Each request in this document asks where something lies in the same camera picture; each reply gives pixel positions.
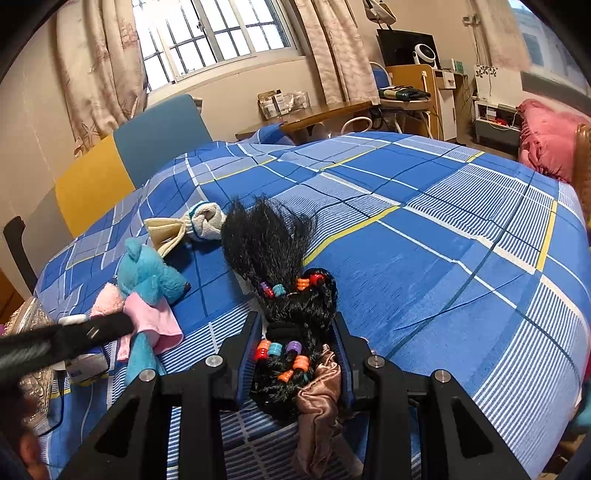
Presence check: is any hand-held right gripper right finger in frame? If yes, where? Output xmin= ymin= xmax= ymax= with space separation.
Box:
xmin=329 ymin=313 xmax=532 ymax=480

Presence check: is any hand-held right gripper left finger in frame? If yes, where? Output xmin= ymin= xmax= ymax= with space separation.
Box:
xmin=58 ymin=312 xmax=265 ymax=480

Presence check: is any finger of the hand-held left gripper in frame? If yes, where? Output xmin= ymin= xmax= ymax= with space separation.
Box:
xmin=52 ymin=312 xmax=136 ymax=357

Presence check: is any brown satin scrunchie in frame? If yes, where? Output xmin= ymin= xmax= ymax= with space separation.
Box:
xmin=293 ymin=349 xmax=345 ymax=479

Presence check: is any beige cloth bow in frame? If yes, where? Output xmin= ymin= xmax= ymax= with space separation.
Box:
xmin=143 ymin=217 xmax=190 ymax=257

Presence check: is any black wig with coloured beads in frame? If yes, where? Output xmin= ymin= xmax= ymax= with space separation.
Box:
xmin=221 ymin=196 xmax=341 ymax=418

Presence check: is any person's left hand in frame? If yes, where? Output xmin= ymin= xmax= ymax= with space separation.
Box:
xmin=14 ymin=434 xmax=49 ymax=480

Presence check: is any small blue white box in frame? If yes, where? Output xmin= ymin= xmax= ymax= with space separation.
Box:
xmin=62 ymin=348 xmax=110 ymax=387

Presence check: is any black chair backrest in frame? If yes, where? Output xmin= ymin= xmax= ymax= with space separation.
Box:
xmin=2 ymin=215 xmax=40 ymax=297

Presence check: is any colour block headboard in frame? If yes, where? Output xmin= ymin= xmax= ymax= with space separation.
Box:
xmin=25 ymin=94 xmax=214 ymax=283

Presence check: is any blue plaid bed sheet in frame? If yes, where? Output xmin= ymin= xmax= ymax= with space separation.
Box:
xmin=32 ymin=131 xmax=588 ymax=480

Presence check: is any blue plaid pillow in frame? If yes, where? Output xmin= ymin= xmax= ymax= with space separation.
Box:
xmin=237 ymin=122 xmax=297 ymax=149

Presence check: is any wooden desk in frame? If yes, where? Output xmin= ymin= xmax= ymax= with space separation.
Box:
xmin=235 ymin=100 xmax=385 ymax=140

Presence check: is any clear storage box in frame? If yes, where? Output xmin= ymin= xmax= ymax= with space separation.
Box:
xmin=257 ymin=89 xmax=310 ymax=119

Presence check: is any beige floral curtain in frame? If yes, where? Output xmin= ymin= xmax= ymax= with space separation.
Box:
xmin=475 ymin=0 xmax=533 ymax=73
xmin=293 ymin=0 xmax=382 ymax=108
xmin=55 ymin=0 xmax=151 ymax=160

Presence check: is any white side table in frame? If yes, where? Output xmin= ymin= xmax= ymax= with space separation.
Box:
xmin=379 ymin=97 xmax=440 ymax=137

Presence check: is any dark green bag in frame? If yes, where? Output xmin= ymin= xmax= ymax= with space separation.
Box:
xmin=379 ymin=85 xmax=432 ymax=101

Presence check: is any white cabinet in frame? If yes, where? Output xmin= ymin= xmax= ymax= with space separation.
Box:
xmin=434 ymin=68 xmax=467 ymax=142

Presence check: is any grey low cabinet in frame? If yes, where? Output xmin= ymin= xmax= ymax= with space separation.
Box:
xmin=473 ymin=99 xmax=523 ymax=144

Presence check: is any blue chair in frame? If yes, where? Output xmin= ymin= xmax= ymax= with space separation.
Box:
xmin=369 ymin=61 xmax=393 ymax=93

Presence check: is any wooden cabinet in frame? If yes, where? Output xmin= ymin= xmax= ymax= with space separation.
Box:
xmin=385 ymin=65 xmax=444 ymax=140

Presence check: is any pink pillow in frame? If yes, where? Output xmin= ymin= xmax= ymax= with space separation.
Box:
xmin=516 ymin=98 xmax=585 ymax=184

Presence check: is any wooden furniture edge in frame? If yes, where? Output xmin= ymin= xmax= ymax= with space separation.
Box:
xmin=573 ymin=124 xmax=591 ymax=219

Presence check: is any barred window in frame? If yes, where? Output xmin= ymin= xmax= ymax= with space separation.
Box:
xmin=131 ymin=0 xmax=306 ymax=94

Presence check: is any black monitor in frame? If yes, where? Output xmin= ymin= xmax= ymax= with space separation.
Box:
xmin=376 ymin=28 xmax=437 ymax=68

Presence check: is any white wall appliance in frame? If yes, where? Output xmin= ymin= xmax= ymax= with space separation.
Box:
xmin=364 ymin=0 xmax=398 ymax=27

